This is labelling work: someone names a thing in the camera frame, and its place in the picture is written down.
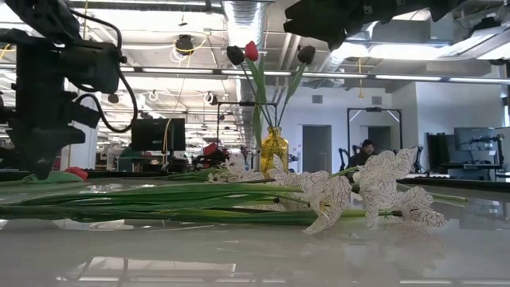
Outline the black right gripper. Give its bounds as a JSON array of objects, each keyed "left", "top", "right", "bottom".
[{"left": 283, "top": 0, "right": 403, "bottom": 52}]

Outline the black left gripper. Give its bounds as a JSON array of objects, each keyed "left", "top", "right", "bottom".
[{"left": 6, "top": 39, "right": 103, "bottom": 181}]

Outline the red artificial tulip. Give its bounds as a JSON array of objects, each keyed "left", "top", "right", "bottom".
[
  {"left": 22, "top": 166, "right": 89, "bottom": 187},
  {"left": 243, "top": 40, "right": 276, "bottom": 151}
]

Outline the white artificial lily bunch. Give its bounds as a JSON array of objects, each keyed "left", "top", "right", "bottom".
[
  {"left": 0, "top": 146, "right": 448, "bottom": 236},
  {"left": 165, "top": 158, "right": 266, "bottom": 185}
]

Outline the yellow glass vase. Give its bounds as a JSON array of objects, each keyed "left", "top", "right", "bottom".
[{"left": 259, "top": 126, "right": 290, "bottom": 179}]

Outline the white pillar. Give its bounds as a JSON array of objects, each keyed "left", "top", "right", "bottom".
[{"left": 59, "top": 111, "right": 99, "bottom": 171}]

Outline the long ceiling light strip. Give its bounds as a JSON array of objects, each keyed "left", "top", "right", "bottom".
[{"left": 119, "top": 66, "right": 510, "bottom": 85}]

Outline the grey door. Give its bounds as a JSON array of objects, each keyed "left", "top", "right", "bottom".
[
  {"left": 301, "top": 124, "right": 333, "bottom": 175},
  {"left": 367, "top": 125, "right": 394, "bottom": 153}
]

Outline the person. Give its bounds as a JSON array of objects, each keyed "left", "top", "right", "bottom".
[{"left": 350, "top": 139, "right": 379, "bottom": 167}]

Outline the black ceiling dome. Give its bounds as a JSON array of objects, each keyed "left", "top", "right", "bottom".
[{"left": 175, "top": 34, "right": 195, "bottom": 56}]

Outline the red bag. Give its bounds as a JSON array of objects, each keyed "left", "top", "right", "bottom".
[{"left": 202, "top": 142, "right": 231, "bottom": 160}]

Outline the black office chair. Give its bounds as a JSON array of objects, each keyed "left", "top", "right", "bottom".
[{"left": 426, "top": 132, "right": 455, "bottom": 172}]

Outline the dark desk monitor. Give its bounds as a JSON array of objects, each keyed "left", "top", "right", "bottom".
[{"left": 453, "top": 126, "right": 504, "bottom": 152}]

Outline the silver ceiling duct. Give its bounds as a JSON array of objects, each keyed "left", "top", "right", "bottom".
[{"left": 225, "top": 0, "right": 277, "bottom": 49}]

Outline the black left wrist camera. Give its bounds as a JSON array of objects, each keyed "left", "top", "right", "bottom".
[{"left": 59, "top": 39, "right": 123, "bottom": 96}]

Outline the black metal stand frame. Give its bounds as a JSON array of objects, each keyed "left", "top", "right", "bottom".
[{"left": 346, "top": 106, "right": 403, "bottom": 160}]

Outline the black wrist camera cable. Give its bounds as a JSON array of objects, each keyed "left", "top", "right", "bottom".
[{"left": 69, "top": 8, "right": 139, "bottom": 135}]

